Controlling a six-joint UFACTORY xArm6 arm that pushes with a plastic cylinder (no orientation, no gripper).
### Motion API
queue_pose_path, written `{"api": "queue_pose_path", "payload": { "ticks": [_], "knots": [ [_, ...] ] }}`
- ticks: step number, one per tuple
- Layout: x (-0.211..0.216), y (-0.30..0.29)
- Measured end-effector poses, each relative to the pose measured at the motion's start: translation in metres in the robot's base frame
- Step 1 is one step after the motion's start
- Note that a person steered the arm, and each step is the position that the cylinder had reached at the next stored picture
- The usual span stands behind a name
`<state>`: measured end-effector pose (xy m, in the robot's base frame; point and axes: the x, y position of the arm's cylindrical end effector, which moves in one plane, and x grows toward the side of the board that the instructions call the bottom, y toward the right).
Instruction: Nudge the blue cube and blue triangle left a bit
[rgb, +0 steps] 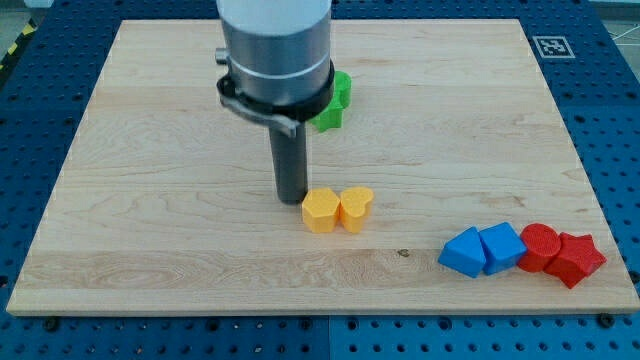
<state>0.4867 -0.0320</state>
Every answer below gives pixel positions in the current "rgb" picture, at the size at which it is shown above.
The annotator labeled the yellow heart block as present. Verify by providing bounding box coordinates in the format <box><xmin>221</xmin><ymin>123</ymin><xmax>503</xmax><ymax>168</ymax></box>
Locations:
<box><xmin>340</xmin><ymin>186</ymin><xmax>375</xmax><ymax>233</ymax></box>

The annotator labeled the green star block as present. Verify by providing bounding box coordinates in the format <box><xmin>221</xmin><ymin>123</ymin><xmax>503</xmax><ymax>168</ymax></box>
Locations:
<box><xmin>310</xmin><ymin>71</ymin><xmax>352</xmax><ymax>132</ymax></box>

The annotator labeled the red star block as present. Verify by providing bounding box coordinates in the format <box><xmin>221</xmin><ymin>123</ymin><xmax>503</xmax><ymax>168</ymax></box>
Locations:
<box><xmin>544</xmin><ymin>232</ymin><xmax>607</xmax><ymax>289</ymax></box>

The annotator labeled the fiducial marker tag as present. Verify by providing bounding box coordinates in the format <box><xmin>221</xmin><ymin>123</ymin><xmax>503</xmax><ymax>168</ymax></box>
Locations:
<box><xmin>532</xmin><ymin>35</ymin><xmax>575</xmax><ymax>59</ymax></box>

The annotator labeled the yellow hexagon block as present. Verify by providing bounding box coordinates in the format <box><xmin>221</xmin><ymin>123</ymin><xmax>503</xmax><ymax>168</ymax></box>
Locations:
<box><xmin>301</xmin><ymin>188</ymin><xmax>340</xmax><ymax>233</ymax></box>

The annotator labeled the blue cube block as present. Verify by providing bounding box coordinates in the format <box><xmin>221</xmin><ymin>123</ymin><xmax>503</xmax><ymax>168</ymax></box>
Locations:
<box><xmin>479</xmin><ymin>222</ymin><xmax>527</xmax><ymax>275</ymax></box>

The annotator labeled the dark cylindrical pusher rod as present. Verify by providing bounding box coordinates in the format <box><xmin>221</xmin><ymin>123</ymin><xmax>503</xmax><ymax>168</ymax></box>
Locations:
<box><xmin>269</xmin><ymin>124</ymin><xmax>308</xmax><ymax>204</ymax></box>

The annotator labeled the red cylinder block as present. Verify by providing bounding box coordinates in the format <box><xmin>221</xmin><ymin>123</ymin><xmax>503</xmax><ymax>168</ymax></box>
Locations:
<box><xmin>517</xmin><ymin>223</ymin><xmax>561</xmax><ymax>273</ymax></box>

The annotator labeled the blue triangle block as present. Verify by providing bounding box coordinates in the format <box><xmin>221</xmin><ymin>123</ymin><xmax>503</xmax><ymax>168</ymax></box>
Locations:
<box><xmin>438</xmin><ymin>227</ymin><xmax>487</xmax><ymax>278</ymax></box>

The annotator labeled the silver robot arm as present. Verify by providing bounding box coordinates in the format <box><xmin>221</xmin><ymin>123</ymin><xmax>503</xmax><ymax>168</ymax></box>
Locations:
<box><xmin>215</xmin><ymin>0</ymin><xmax>335</xmax><ymax>205</ymax></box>

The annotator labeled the wooden board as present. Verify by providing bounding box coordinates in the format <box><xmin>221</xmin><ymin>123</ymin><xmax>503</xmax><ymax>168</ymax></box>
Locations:
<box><xmin>7</xmin><ymin>19</ymin><xmax>639</xmax><ymax>316</ymax></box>

